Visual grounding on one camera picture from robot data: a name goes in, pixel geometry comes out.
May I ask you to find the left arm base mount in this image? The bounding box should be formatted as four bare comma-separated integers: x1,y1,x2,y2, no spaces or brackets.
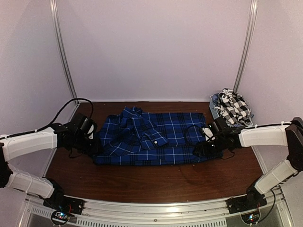
42,178,84,215

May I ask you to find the black white checked shirt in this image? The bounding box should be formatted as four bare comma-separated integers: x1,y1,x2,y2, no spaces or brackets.
215,88,251,126

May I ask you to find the circuit board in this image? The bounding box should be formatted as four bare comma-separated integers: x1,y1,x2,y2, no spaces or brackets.
241,212,260,225
51,211,70,225

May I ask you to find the front aluminium rail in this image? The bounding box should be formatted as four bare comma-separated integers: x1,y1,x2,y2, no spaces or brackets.
22,189,288,227

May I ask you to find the left circuit board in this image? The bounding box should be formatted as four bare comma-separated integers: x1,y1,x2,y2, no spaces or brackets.
51,211,70,225

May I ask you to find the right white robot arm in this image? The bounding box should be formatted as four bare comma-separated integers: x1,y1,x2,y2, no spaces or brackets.
193,117,303,209

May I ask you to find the right aluminium frame post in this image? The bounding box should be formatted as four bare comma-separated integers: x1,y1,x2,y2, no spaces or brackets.
233,0,258,92

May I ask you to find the black cable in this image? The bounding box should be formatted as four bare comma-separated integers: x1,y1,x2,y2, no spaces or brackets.
35,98,94,133
184,125,204,148

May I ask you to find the aluminium frame post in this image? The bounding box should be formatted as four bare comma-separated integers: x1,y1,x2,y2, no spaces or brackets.
233,0,258,92
49,0,78,98

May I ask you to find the right circuit board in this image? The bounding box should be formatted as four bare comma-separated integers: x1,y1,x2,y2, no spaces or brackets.
241,212,260,225

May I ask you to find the right black cable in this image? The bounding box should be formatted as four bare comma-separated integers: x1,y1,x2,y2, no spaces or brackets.
184,125,204,148

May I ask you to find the light blue perforated basket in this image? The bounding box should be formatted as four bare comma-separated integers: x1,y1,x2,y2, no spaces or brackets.
209,96,253,127

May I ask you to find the left aluminium frame post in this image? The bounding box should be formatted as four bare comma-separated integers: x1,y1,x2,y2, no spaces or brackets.
49,0,78,98

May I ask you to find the left black cable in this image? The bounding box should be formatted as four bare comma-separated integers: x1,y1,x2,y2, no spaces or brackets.
35,98,94,133

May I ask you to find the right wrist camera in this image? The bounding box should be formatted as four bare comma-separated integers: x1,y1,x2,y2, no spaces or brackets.
201,128,213,140

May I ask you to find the light blue checked shirt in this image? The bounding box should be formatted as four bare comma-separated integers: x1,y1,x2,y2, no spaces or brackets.
211,93,222,107

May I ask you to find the blue plaid long sleeve shirt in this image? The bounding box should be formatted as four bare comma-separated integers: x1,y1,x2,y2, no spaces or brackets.
92,106,223,166

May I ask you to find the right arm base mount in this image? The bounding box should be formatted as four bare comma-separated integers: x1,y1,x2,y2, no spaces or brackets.
226,185,267,214

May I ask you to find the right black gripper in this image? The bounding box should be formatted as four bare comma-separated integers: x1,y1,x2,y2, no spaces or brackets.
193,136,226,157

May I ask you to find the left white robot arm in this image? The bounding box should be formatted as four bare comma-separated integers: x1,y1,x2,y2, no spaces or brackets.
0,113,103,210

